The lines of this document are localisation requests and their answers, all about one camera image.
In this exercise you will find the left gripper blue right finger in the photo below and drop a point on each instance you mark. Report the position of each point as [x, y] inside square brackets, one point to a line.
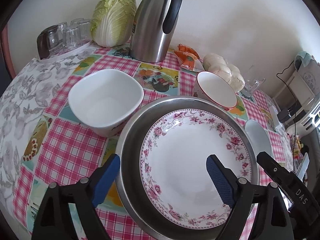
[223, 180]

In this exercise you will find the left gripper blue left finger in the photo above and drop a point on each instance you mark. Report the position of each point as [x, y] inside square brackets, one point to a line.
[102, 179]

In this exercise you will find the floral white plate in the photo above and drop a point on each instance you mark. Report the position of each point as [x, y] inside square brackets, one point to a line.
[173, 166]

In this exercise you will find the light blue round bowl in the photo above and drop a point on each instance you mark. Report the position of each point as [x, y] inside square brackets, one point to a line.
[259, 138]

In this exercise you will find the large stainless steel pan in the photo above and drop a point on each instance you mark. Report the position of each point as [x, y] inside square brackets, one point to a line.
[129, 184]

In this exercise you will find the white square bowl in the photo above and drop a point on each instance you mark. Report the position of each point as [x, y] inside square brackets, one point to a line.
[105, 100]

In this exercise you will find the white power strip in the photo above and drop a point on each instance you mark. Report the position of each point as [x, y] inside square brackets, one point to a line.
[278, 126]

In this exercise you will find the black power adapter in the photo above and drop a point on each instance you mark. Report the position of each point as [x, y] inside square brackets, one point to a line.
[286, 115]

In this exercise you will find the red rimmed strawberry bowl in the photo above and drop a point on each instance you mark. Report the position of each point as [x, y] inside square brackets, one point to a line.
[211, 87]

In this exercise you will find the clear glass mug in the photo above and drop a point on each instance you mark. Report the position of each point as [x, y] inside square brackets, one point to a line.
[253, 80]

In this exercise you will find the grey floral tablecloth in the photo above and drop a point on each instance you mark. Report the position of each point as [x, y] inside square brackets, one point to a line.
[22, 105]

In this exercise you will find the bag of white buns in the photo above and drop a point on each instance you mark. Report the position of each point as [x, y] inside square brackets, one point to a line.
[216, 64]

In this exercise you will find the white tray under glasses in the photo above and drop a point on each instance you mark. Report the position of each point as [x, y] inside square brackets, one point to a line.
[67, 54]

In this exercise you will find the orange snack packet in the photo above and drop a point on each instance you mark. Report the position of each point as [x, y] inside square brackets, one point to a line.
[188, 58]

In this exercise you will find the brown glass cup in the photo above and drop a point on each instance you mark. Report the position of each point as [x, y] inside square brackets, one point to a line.
[48, 42]

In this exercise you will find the upturned clear glass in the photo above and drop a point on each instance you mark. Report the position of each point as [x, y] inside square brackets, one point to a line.
[76, 34]

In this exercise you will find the napa cabbage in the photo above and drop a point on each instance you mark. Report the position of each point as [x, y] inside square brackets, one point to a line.
[112, 21]

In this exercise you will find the stainless steel thermos jug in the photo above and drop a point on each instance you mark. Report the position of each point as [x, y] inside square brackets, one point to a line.
[153, 28]

